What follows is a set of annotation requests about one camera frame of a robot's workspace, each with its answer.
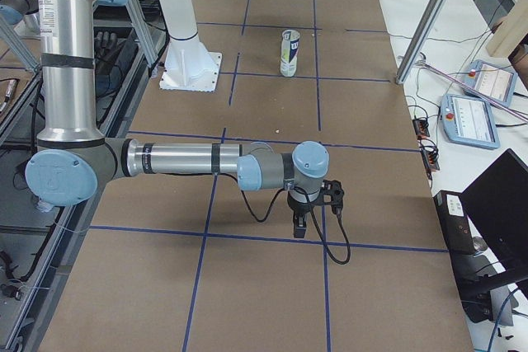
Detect black monitor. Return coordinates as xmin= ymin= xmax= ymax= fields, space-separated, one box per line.
xmin=460 ymin=148 xmax=527 ymax=268

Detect black computer box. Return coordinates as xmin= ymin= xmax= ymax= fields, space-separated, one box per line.
xmin=434 ymin=190 xmax=479 ymax=256

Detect wooden beam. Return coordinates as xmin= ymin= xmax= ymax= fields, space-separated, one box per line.
xmin=486 ymin=0 xmax=528 ymax=58

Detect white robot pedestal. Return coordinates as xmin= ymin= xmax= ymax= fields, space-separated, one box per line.
xmin=159 ymin=0 xmax=222 ymax=92

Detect teach pendant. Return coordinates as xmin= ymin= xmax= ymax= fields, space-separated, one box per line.
xmin=463 ymin=59 xmax=518 ymax=106
xmin=441 ymin=94 xmax=500 ymax=150

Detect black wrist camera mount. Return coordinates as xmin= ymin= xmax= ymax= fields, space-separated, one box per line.
xmin=320 ymin=180 xmax=345 ymax=214

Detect far teach pendant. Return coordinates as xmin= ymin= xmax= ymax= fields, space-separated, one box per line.
xmin=463 ymin=59 xmax=518 ymax=106

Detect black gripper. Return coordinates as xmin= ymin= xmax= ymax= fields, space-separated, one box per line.
xmin=287 ymin=195 xmax=321 ymax=238

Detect tennis ball can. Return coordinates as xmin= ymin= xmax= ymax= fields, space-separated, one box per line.
xmin=280 ymin=29 xmax=300 ymax=77

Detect aluminium frame post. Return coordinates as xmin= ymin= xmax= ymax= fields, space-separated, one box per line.
xmin=395 ymin=0 xmax=446 ymax=85

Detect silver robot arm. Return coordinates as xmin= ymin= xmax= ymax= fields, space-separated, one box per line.
xmin=25 ymin=0 xmax=332 ymax=238

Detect orange connector board far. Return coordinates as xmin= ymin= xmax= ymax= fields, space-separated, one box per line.
xmin=412 ymin=118 xmax=430 ymax=138

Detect orange connector board near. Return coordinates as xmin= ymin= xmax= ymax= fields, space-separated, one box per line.
xmin=421 ymin=147 xmax=440 ymax=172

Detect near teach pendant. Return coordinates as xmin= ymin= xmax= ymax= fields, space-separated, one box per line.
xmin=441 ymin=94 xmax=500 ymax=150

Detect orange connector board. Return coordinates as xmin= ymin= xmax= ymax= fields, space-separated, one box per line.
xmin=421 ymin=147 xmax=440 ymax=172
xmin=412 ymin=118 xmax=430 ymax=138

